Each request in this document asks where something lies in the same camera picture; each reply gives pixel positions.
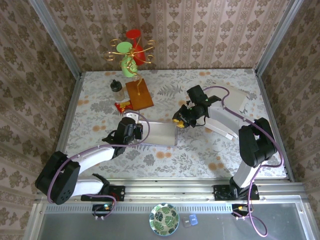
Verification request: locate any purple paper box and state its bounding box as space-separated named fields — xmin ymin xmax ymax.
xmin=136 ymin=120 xmax=180 ymax=147

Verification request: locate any small black controller board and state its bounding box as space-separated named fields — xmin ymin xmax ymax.
xmin=231 ymin=203 xmax=254 ymax=218
xmin=91 ymin=203 xmax=114 ymax=219

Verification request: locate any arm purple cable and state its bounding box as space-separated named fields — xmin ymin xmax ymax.
xmin=47 ymin=113 xmax=151 ymax=221
xmin=203 ymin=85 xmax=285 ymax=237

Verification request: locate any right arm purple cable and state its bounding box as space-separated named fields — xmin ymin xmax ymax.
xmin=203 ymin=85 xmax=285 ymax=237

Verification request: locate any grey metal shelf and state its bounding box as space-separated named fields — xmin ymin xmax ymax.
xmin=23 ymin=202 xmax=317 ymax=240

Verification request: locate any green plastic goblet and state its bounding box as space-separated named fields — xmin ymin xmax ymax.
xmin=116 ymin=41 xmax=139 ymax=78

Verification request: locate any slotted grey cable duct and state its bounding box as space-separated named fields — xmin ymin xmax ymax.
xmin=43 ymin=203 xmax=233 ymax=214

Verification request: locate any aluminium frame post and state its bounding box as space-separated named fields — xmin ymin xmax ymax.
xmin=28 ymin=0 xmax=83 ymax=78
xmin=254 ymin=0 xmax=305 ymax=76

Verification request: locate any white cardboard sheet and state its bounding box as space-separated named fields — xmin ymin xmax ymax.
xmin=208 ymin=84 xmax=251 ymax=118

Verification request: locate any red snack packet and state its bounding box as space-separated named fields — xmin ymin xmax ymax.
xmin=114 ymin=100 xmax=135 ymax=114

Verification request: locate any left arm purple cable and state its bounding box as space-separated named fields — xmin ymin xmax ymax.
xmin=47 ymin=113 xmax=151 ymax=221

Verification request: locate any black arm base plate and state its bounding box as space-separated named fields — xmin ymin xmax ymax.
xmin=80 ymin=185 xmax=126 ymax=202
xmin=213 ymin=184 xmax=260 ymax=201

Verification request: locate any aluminium table side rail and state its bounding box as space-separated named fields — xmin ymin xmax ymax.
xmin=254 ymin=69 xmax=295 ymax=183
xmin=46 ymin=72 xmax=85 ymax=185

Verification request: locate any red plastic goblet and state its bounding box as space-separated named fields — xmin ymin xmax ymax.
xmin=125 ymin=29 xmax=147 ymax=66

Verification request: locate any gold wire rack wooden base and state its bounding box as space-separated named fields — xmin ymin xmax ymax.
xmin=107 ymin=38 xmax=157 ymax=112

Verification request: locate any long aluminium mounting rail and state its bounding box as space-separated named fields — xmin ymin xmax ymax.
xmin=34 ymin=181 xmax=310 ymax=204

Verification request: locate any leaf patterned bowl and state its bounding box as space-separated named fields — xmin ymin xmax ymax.
xmin=149 ymin=202 xmax=180 ymax=236

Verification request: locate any glass bottle black cap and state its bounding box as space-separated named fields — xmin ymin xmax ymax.
xmin=110 ymin=79 xmax=126 ymax=102

